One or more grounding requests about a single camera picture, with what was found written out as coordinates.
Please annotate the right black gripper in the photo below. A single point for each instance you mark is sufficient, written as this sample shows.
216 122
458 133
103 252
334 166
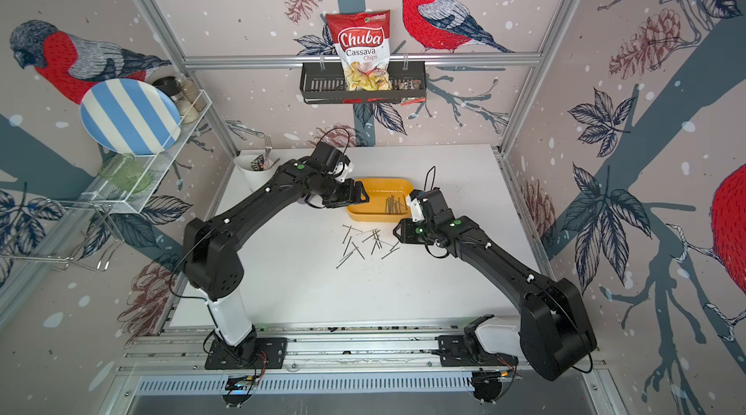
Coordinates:
406 233

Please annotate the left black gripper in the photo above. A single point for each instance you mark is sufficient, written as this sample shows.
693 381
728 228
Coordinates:
349 197

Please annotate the yellow plastic storage box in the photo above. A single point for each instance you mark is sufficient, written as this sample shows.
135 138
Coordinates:
387 201

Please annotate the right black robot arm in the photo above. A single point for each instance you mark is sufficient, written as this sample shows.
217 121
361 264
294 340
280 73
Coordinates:
555 332

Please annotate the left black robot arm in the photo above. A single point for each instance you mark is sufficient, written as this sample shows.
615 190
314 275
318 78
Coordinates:
210 258

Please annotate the steel nail lower left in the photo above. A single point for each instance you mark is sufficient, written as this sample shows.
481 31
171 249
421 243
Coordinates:
346 258

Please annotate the white utensil holder cup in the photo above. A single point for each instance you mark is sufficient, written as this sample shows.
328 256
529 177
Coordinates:
256 169

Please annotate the red Chuba chips bag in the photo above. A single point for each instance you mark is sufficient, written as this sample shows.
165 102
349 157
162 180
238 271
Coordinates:
362 41

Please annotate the black lid spice jar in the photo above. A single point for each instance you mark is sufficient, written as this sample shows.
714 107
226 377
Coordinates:
170 86

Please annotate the green glass bowl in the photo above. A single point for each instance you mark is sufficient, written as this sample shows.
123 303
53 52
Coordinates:
126 174

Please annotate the blue white striped plate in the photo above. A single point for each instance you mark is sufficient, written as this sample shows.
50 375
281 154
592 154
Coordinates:
130 117

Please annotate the black wire wall basket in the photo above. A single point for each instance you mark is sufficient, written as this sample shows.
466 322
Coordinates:
401 83

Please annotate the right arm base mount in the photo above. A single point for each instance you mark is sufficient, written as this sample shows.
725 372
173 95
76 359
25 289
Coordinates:
490 346

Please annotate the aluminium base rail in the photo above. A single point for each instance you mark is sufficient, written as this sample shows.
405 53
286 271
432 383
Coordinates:
340 361

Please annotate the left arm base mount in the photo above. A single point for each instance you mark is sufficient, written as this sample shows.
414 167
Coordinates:
254 356

